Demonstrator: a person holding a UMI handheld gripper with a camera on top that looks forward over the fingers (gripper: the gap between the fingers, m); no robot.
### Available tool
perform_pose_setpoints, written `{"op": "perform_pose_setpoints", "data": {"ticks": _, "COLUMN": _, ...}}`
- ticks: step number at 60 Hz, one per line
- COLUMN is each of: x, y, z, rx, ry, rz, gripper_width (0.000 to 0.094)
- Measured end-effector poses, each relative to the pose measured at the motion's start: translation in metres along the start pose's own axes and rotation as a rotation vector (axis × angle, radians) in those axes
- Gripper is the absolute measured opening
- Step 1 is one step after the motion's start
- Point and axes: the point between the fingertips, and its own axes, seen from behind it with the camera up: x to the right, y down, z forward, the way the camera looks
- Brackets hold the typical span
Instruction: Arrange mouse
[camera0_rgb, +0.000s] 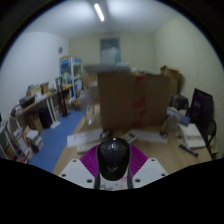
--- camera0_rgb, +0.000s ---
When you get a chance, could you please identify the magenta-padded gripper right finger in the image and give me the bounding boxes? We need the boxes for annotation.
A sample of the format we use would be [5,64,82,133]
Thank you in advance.
[126,143,169,190]

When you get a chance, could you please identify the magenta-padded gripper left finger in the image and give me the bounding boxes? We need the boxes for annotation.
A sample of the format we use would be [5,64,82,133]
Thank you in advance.
[58,143,102,190]

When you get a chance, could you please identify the black computer mouse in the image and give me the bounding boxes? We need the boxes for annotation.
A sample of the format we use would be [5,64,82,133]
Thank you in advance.
[96,136,132,182]

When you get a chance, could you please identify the white paper sheet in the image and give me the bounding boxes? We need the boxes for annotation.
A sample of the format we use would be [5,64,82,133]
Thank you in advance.
[131,129,169,144]

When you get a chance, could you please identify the white remote control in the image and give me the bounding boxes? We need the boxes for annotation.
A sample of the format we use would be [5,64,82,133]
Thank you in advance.
[120,131,138,144]

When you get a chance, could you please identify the black marker pen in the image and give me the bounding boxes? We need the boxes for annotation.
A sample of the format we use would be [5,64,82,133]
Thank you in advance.
[178,143,200,157]

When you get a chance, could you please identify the open white book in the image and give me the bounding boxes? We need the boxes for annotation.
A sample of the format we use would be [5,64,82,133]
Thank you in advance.
[179,122,207,150]

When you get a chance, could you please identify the low shelf unit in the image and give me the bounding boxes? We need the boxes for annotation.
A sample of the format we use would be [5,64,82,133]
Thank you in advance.
[0,119,45,164]

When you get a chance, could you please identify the black chair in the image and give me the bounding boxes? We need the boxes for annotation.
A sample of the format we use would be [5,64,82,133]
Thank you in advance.
[199,116,218,159]

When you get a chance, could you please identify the large brown cardboard box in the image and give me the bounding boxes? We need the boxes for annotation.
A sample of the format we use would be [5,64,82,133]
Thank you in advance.
[96,69,171,132]

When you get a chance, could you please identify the black monitor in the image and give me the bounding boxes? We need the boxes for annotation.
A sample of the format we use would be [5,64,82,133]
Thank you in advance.
[189,87,215,130]

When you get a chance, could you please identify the cluttered white side desk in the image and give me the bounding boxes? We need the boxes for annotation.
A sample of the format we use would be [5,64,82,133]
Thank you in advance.
[9,77,73,132]

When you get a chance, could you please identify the small brown cardboard box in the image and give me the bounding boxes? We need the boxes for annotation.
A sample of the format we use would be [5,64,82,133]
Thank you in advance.
[159,65,180,98]

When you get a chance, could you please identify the glass display cabinet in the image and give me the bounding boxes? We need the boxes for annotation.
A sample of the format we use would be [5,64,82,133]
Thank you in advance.
[59,55,84,92]

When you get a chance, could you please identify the ceiling tube light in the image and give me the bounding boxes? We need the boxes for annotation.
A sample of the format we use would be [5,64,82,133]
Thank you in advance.
[93,2,106,23]

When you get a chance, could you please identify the grey wall poster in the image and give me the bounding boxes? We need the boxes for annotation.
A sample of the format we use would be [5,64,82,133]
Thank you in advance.
[99,37,121,65]

